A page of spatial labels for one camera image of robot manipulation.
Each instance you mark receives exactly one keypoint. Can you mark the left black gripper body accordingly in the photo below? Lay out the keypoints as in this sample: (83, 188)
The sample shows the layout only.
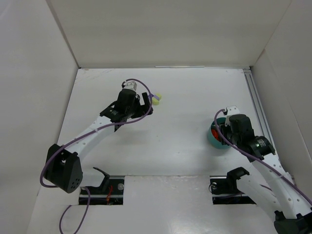
(142, 105)

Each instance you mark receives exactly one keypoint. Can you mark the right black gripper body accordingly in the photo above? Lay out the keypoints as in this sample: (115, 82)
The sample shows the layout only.
(224, 133)

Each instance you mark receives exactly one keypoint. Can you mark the orange dish lego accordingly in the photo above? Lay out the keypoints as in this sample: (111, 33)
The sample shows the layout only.
(215, 134)

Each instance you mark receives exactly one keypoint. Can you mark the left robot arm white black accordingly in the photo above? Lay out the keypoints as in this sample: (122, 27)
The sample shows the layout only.
(63, 163)

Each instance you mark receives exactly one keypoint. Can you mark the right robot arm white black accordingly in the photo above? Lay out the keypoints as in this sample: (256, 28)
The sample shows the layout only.
(286, 205)

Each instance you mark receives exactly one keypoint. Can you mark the light green rounded lego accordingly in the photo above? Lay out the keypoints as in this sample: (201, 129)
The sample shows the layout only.
(155, 101)

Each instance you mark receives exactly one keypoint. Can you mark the teal round divided container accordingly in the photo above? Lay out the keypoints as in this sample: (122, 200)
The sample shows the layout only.
(215, 143)

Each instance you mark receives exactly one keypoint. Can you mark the light green small lego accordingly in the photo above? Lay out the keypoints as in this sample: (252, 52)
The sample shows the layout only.
(158, 96)

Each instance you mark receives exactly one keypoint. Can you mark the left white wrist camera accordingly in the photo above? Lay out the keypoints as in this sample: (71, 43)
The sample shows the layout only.
(130, 85)

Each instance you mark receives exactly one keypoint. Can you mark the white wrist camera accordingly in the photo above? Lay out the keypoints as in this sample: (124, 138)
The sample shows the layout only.
(130, 85)
(230, 111)

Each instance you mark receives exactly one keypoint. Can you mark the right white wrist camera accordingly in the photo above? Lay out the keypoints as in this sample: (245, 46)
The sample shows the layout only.
(230, 111)

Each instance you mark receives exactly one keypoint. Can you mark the aluminium rail right side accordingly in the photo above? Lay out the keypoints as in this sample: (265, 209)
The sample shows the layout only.
(256, 101)

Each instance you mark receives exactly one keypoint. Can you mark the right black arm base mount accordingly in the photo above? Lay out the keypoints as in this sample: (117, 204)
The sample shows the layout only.
(224, 188)

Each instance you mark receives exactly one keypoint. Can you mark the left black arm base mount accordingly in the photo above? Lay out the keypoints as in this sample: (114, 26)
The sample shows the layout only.
(103, 189)

